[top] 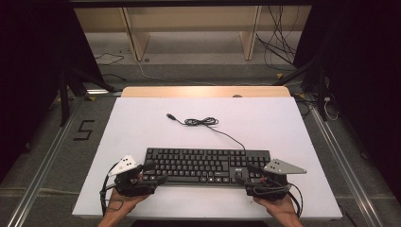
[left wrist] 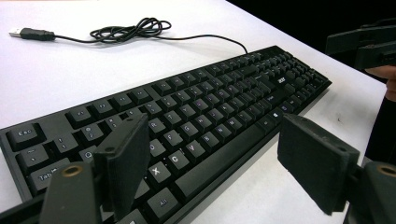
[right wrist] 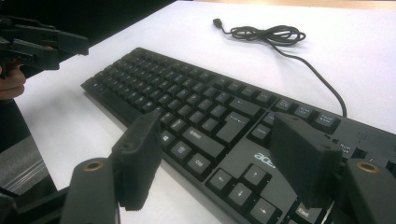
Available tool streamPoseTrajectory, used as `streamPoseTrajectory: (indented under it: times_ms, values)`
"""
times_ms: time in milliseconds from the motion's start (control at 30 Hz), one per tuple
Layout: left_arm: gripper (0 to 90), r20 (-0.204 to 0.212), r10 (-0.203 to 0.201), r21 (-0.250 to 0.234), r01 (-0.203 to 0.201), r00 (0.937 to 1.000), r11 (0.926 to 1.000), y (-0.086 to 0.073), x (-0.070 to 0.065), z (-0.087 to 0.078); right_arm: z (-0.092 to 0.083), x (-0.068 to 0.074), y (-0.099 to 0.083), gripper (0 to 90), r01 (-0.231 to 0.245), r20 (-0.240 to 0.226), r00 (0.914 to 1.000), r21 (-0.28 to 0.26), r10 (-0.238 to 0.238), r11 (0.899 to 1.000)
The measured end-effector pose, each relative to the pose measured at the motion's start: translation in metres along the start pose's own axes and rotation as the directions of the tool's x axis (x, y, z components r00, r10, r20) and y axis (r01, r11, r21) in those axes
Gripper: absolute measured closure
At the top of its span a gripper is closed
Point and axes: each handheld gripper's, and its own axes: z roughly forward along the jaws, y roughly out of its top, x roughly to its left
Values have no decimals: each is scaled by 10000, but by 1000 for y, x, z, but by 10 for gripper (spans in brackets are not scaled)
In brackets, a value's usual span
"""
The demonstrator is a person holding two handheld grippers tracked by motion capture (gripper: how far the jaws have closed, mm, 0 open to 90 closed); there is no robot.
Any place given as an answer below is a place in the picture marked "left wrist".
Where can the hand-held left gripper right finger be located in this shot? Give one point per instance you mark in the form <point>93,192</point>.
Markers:
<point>314,161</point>

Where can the black computer keyboard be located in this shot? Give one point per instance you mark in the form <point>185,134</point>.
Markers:
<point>218,109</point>

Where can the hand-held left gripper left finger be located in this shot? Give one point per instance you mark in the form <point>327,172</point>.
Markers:
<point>124,168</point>

